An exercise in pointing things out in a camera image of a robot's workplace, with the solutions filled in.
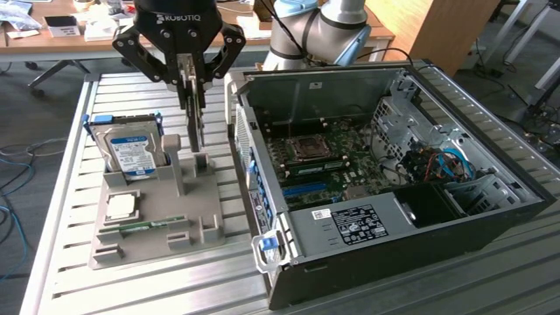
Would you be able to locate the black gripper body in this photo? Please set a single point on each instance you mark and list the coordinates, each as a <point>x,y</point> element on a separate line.
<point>177,29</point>

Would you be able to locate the green black graphics card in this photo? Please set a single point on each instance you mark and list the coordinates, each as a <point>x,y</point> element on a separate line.
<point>194,131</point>

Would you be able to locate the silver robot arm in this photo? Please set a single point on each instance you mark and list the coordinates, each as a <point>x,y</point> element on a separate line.
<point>314,29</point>

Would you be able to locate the white paper sheet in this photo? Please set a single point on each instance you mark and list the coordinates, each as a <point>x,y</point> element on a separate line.
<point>260,33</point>

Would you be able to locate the small white labelled box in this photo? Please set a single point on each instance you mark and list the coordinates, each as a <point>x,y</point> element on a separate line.
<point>124,24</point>

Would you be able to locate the wide white box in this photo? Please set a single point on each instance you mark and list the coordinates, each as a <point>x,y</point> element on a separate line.
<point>102,33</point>

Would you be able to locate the brown cardboard box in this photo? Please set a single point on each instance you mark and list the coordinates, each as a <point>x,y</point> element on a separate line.
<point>264,13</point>

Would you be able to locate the white box black lid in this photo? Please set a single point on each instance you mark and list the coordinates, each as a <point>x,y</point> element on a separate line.
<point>62,31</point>

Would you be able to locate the wooden office desk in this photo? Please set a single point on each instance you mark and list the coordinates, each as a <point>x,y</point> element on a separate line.
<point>381,34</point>
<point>52,46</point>

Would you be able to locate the white paper tag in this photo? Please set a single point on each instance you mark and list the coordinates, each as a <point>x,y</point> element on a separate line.
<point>21,34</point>

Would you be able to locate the hard disk blue label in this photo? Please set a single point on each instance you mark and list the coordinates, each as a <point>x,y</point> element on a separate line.
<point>130,154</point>

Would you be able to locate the clear plastic bag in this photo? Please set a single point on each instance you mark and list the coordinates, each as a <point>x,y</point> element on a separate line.
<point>18,21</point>

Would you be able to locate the blue card retention latch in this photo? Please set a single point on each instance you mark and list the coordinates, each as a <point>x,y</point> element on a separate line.
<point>258,181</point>
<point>262,197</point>
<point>252,160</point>
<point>268,215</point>

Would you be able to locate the metal CPU socket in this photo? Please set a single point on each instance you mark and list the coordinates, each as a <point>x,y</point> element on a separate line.
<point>305,147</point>

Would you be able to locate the green RAM stick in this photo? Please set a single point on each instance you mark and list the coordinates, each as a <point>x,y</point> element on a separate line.
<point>314,168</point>
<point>144,225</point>

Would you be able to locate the silver CPU chip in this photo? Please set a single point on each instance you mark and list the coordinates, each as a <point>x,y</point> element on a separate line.
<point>120,206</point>

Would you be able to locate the blue expansion slot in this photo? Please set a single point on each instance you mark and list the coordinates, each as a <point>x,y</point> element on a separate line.
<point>304,190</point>

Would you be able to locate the grey parts rack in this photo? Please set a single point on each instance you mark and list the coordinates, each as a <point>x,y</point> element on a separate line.
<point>165,210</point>

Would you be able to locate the metal drive cage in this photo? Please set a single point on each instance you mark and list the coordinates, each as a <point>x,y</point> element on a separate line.
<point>406,129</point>

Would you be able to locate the wooden cabinet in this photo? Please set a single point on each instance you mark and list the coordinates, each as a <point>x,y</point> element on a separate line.
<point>437,33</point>

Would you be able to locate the green motherboard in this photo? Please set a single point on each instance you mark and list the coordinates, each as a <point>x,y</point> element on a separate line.
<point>366,177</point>

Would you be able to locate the silver chipset heatsink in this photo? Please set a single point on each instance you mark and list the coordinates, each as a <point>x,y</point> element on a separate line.
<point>354,194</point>

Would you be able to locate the grey power supply unit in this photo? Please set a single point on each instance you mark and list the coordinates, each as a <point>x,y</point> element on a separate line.
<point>314,229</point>

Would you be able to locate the black plastic shroud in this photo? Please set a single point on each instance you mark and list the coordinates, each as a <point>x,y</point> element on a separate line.
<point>428,206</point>

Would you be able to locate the grey drive tray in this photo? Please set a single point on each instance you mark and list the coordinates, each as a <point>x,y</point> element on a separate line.
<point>485,197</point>

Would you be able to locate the black grey PC case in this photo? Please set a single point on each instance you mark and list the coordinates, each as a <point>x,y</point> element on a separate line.
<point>393,262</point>

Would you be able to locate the black plastic bracket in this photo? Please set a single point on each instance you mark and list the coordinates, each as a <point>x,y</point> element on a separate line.
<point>414,164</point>

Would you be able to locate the white table frame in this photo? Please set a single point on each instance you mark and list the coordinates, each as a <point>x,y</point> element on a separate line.
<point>524,34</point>

